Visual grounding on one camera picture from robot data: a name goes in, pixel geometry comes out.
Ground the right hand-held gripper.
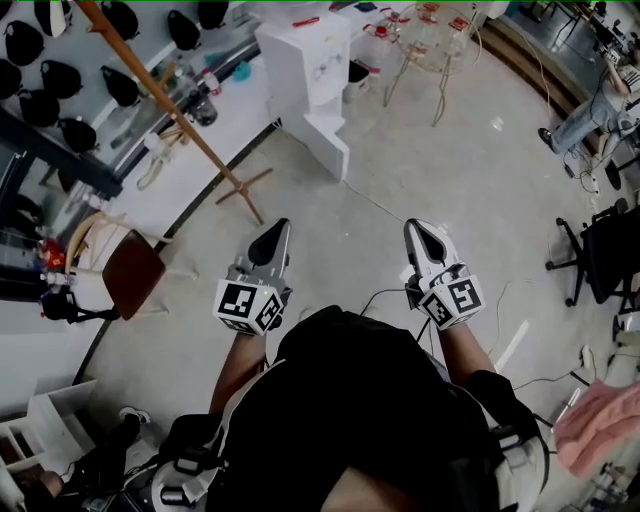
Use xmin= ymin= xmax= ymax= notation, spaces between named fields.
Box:
xmin=399 ymin=218 xmax=487 ymax=332

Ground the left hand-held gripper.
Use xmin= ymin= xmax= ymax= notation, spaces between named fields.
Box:
xmin=212 ymin=218 xmax=294 ymax=336

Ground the white water dispenser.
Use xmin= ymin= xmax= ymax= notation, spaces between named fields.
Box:
xmin=254 ymin=8 xmax=351 ymax=184

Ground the person's right forearm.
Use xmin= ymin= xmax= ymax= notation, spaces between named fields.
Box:
xmin=437 ymin=319 xmax=500 ymax=389

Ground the person's left forearm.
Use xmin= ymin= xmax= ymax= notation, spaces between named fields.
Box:
xmin=207 ymin=327 xmax=267 ymax=416

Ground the clear bottle with red cap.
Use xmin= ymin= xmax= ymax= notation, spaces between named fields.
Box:
xmin=362 ymin=23 xmax=397 ymax=76
xmin=446 ymin=16 xmax=474 ymax=57
xmin=415 ymin=3 xmax=444 ymax=47

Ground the wooden coat rack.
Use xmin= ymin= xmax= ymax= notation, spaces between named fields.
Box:
xmin=74 ymin=0 xmax=275 ymax=226

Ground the brown seat wooden chair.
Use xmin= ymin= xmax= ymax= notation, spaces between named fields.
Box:
xmin=64 ymin=212 xmax=199 ymax=322

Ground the dark glass jar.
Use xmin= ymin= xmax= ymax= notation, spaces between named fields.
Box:
xmin=191 ymin=93 xmax=219 ymax=127

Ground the person's black shirt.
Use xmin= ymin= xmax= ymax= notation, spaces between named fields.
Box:
xmin=149 ymin=304 xmax=551 ymax=512

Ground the black office chair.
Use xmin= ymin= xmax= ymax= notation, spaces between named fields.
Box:
xmin=544 ymin=197 xmax=640 ymax=307

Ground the white trash bin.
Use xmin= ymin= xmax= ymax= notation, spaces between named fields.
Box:
xmin=343 ymin=58 xmax=371 ymax=104

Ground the red bag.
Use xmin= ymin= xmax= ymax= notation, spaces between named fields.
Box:
xmin=38 ymin=238 xmax=66 ymax=271

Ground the pink cloth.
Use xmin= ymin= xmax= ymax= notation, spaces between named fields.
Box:
xmin=552 ymin=379 xmax=640 ymax=479

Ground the white shelf unit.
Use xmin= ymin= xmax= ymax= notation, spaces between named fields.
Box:
xmin=0 ymin=378 xmax=99 ymax=474

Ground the row of black bags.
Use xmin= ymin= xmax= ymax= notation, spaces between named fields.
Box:
xmin=0 ymin=0 xmax=231 ymax=156

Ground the black strap bag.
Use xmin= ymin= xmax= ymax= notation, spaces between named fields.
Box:
xmin=39 ymin=289 xmax=121 ymax=325

